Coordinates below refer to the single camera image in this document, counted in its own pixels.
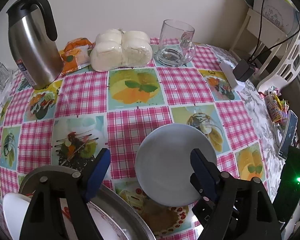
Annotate pink checked fruit tablecloth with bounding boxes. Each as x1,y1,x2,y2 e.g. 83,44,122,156
0,37,268,240

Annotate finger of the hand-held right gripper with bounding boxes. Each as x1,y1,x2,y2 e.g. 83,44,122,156
190,172,240,232

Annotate black power adapter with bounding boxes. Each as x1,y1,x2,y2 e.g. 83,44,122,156
233,59,256,83

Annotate white printed card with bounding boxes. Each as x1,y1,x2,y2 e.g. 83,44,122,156
261,0,300,33

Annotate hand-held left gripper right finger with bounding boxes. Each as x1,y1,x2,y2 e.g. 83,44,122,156
190,148,282,240

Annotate smartphone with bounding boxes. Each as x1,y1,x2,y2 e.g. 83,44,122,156
277,110,299,160

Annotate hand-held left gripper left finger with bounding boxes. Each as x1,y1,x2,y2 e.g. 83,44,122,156
19,148,111,240

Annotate round floral rim plate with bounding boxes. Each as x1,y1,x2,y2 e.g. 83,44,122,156
86,201,131,240

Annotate white lattice rack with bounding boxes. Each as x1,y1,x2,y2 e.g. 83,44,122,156
229,4,300,92

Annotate pale blue bowl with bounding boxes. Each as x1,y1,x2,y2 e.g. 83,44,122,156
135,124,218,207

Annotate orange snack packet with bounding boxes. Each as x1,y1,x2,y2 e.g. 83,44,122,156
58,37,94,75

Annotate stainless steel thermos jug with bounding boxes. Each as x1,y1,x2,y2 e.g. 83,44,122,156
6,0,64,91

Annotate small white bowl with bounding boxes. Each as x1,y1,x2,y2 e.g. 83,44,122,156
2,192,33,240

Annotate stainless steel plate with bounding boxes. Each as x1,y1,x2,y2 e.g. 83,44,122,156
17,165,156,240

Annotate colourful candy packets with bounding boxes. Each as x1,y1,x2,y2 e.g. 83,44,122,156
258,86,291,126

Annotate bag of steamed buns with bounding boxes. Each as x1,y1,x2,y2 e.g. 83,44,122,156
90,28,153,72

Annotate clear glass mug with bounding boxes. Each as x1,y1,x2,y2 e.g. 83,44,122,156
153,19,197,68

